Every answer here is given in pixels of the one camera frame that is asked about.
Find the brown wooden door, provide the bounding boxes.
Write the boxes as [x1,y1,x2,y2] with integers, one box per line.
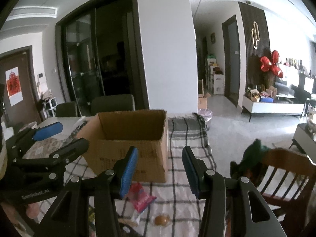
[0,46,42,129]

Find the brown braised egg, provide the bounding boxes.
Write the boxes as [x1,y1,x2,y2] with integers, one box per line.
[154,215,169,226]

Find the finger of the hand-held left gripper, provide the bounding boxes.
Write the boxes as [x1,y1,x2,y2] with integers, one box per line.
[7,122,63,158]
[12,138,90,169]

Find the brown cardboard box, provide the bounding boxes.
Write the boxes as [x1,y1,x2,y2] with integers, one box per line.
[76,109,169,182]

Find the white hallway shelf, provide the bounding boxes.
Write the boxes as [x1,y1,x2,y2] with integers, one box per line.
[207,58,226,95]

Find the red paper door poster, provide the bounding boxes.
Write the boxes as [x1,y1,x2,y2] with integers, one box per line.
[5,67,24,105]

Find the dark upholstered chair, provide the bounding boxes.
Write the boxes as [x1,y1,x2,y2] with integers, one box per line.
[55,102,78,118]
[90,94,135,116]

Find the grey hallway door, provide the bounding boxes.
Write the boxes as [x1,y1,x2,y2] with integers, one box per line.
[221,15,241,108]

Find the brown wooden chair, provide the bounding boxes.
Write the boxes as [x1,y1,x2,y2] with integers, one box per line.
[231,148,316,235]

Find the plaid tablecloth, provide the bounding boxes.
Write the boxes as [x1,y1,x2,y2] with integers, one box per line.
[37,115,232,237]

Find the dark glass sliding door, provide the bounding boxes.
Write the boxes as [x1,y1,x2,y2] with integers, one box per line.
[55,0,150,116]

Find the white low shelf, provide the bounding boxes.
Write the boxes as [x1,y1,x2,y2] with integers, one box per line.
[43,97,58,118]

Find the small cardboard box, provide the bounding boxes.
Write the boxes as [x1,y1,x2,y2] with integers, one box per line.
[197,92,211,109]

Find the trash bin with bag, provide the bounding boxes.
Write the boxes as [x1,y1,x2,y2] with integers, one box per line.
[198,109,213,130]

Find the green cloth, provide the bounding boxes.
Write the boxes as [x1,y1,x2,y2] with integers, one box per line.
[230,139,271,178]

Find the pink snack packet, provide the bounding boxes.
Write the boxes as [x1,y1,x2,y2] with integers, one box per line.
[127,183,157,214]

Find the person's left hand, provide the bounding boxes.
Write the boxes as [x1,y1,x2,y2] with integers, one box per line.
[5,201,43,230]

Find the white tv cabinet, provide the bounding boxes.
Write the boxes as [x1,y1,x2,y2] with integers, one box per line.
[242,95,305,122]

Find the gold wall ornament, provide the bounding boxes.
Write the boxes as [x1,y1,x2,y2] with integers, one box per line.
[251,22,261,50]

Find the red foil balloons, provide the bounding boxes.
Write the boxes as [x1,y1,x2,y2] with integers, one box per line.
[260,50,284,78]

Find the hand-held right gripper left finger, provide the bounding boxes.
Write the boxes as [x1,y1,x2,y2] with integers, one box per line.
[37,146,139,237]

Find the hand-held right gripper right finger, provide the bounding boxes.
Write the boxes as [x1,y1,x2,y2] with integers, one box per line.
[182,146,287,237]

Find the dark coffee table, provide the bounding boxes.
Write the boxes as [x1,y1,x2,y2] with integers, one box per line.
[292,123,316,153]

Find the floral cloth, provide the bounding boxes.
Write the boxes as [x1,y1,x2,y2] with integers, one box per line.
[23,137,74,159]

